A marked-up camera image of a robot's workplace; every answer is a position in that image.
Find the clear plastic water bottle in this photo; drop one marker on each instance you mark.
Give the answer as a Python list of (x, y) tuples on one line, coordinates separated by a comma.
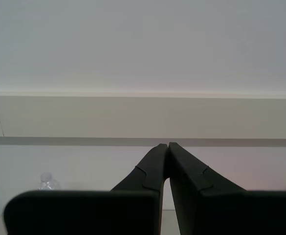
[(47, 183)]

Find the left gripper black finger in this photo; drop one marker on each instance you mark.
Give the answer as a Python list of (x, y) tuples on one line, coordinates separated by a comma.
[(218, 210), (84, 213)]

